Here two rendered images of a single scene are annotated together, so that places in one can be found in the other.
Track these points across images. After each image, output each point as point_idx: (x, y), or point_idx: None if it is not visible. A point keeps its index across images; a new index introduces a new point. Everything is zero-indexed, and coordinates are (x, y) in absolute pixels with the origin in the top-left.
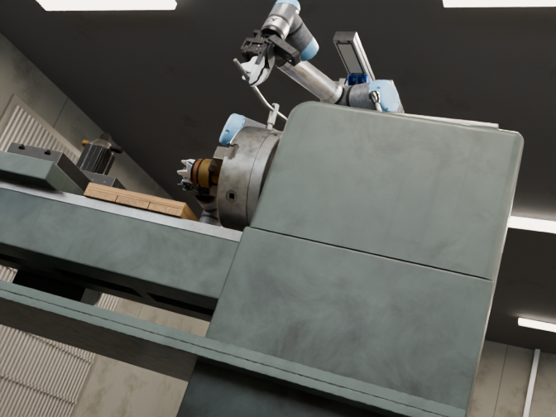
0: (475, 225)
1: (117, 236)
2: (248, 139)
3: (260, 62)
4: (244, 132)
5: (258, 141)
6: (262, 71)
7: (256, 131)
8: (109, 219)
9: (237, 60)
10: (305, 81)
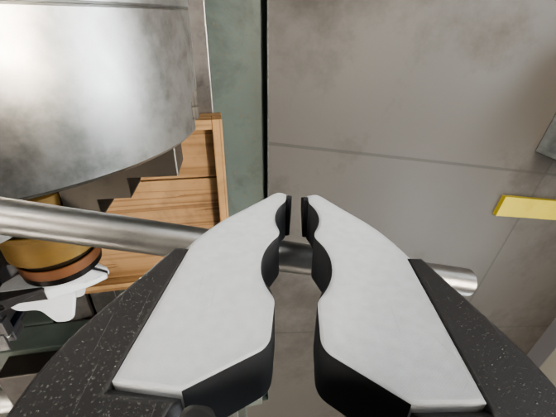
0: None
1: None
2: (174, 80)
3: (428, 278)
4: (158, 125)
5: (169, 32)
6: (270, 294)
7: (131, 85)
8: None
9: (467, 269)
10: None
